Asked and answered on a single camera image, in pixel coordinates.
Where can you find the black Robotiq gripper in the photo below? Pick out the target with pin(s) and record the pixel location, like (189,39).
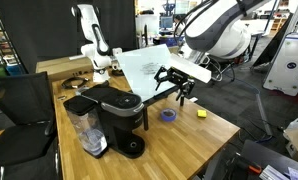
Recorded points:
(178,76)

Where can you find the black Keurig coffee maker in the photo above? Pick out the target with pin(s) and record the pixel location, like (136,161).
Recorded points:
(122,116)

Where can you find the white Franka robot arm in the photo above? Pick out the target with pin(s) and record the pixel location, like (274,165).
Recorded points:
(215,30)

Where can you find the white idle robot arm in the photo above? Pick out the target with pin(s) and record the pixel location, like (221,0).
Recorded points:
(89,23)

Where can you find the cardboard box with print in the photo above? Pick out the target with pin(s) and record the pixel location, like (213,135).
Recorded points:
(173,49)

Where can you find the blue tape roll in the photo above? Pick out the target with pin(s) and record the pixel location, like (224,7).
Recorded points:
(163,116)

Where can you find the white whiteboard panel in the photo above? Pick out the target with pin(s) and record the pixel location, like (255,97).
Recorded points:
(139,71)

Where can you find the yellow sponge block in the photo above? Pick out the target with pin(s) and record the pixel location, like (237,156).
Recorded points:
(202,113)

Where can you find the blue storage bin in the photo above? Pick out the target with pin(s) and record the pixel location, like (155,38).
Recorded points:
(165,40)

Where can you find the black riser stand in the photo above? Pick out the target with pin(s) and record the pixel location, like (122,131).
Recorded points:
(145,116)

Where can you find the computer monitor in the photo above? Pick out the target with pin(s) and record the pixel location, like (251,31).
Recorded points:
(166,22)

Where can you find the clear water reservoir black lid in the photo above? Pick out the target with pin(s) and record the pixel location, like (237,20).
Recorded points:
(85,128)

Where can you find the white panel cart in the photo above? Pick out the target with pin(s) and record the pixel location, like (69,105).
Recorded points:
(285,73)

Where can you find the long flat cardboard box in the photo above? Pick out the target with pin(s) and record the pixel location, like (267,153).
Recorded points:
(59,66)

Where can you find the black equipment case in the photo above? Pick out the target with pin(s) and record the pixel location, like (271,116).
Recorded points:
(265,156)

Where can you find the white plastic jug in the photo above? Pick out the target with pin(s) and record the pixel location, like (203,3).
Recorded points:
(295,125)

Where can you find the black curtain backdrop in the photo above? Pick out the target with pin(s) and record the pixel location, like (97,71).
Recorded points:
(39,30)

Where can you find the black mesh office chair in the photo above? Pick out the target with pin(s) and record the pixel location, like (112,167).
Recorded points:
(19,96)

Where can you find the metal storage shelf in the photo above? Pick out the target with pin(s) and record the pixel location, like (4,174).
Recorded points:
(9,68)

